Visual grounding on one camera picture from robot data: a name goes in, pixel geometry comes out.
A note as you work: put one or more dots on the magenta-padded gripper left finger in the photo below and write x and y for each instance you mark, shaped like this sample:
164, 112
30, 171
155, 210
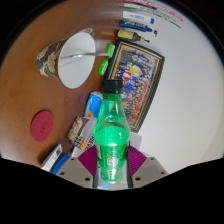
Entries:
75, 168

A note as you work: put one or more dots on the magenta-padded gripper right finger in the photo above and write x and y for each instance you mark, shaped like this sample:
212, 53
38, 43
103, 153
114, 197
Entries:
150, 168

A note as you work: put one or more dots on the green plastic drink bottle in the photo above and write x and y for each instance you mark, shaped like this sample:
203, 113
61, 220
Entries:
111, 143

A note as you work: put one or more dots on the colourful puzzle cube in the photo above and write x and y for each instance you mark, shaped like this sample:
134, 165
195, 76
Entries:
79, 142

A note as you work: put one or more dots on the patterned snack packet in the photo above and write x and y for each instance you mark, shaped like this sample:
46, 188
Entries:
75, 128

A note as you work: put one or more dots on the flat round red coaster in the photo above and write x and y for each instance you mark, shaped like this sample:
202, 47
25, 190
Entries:
42, 126

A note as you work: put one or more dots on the blue tissue pack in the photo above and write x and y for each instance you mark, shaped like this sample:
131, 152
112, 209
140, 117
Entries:
93, 105

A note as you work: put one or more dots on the framed group photo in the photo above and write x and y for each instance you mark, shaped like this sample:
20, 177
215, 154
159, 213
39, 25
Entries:
136, 73

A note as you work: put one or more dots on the camouflage-patterned mug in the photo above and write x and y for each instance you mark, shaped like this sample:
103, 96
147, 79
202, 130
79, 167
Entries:
75, 71

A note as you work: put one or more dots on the small green box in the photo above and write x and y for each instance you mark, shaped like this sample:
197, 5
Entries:
103, 67
110, 50

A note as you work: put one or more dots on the white spoon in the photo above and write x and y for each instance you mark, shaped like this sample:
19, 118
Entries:
86, 55

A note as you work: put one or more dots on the amber bottle with black cap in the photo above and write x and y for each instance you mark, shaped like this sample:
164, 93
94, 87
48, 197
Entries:
128, 34

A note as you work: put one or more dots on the dark blue pump bottle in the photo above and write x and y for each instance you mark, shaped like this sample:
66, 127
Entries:
133, 26

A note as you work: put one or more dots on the white shampoo bottle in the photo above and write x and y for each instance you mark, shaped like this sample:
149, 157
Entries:
136, 16

